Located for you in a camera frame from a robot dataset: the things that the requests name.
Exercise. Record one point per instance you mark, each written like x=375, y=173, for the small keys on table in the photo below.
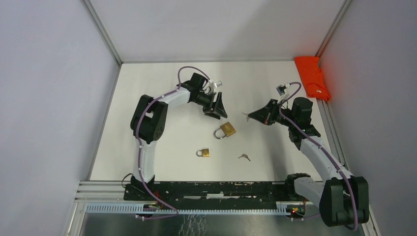
x=245, y=156

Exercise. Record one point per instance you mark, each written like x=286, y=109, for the left aluminium corner post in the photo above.
x=102, y=31

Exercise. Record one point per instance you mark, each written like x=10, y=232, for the small brass padlock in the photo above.
x=203, y=152

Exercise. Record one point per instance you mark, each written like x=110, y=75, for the aluminium corner frame post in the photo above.
x=333, y=27

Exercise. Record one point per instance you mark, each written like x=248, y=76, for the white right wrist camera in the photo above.
x=283, y=91

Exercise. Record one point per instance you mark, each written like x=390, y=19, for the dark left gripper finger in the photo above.
x=217, y=114
x=219, y=107

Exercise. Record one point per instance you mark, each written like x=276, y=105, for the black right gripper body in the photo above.
x=275, y=114

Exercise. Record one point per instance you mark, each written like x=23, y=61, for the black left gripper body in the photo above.
x=206, y=102

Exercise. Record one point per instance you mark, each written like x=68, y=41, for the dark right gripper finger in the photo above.
x=259, y=118
x=262, y=112

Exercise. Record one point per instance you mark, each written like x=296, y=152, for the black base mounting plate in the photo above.
x=212, y=195

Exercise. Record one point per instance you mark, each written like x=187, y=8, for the aluminium front frame rail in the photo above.
x=99, y=205

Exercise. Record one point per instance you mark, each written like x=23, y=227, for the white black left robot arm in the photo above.
x=149, y=119

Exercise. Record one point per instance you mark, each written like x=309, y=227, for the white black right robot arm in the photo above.
x=319, y=156

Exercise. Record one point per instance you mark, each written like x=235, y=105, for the large brass padlock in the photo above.
x=224, y=131

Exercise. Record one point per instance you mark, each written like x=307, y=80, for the orange folded cloth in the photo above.
x=312, y=77

